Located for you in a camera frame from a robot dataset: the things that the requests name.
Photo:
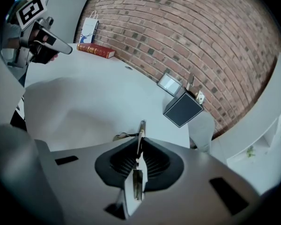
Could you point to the white paper bag blue deer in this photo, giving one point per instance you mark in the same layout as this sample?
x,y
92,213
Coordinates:
x,y
87,30

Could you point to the white shelf unit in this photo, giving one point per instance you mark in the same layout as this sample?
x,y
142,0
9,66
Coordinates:
x,y
267,125

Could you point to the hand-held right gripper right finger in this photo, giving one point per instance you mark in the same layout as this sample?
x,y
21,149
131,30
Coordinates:
x,y
189,184

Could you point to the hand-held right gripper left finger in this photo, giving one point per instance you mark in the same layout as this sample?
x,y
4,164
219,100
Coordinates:
x,y
79,182

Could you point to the person's left forearm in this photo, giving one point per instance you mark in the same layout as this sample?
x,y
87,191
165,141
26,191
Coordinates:
x,y
10,35

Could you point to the black square pen holder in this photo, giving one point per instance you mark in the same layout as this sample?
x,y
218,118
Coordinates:
x,y
183,110

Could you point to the red hardcover book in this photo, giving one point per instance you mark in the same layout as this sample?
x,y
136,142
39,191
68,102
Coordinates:
x,y
96,50

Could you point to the white desk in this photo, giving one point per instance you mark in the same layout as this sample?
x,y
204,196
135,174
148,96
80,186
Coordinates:
x,y
96,97

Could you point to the small picture frame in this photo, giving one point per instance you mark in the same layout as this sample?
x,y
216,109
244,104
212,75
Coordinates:
x,y
169,83

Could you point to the grey partition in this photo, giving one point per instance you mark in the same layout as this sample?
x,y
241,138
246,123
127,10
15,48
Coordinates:
x,y
65,10

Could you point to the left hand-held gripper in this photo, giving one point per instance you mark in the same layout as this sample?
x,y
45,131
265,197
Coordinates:
x,y
29,12

